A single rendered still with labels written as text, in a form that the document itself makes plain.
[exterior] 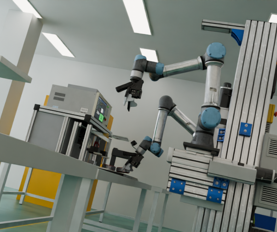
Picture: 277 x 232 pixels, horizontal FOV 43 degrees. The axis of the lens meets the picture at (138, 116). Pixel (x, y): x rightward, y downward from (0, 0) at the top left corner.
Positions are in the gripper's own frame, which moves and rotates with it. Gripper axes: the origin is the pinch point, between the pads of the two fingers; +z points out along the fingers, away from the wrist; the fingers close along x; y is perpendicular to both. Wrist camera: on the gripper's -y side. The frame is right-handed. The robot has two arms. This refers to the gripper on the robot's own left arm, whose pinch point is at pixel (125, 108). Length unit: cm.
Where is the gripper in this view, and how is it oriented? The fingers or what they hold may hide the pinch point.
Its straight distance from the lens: 220.5
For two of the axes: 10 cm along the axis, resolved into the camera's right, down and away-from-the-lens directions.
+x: 1.7, 2.3, 9.6
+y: 9.6, 1.8, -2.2
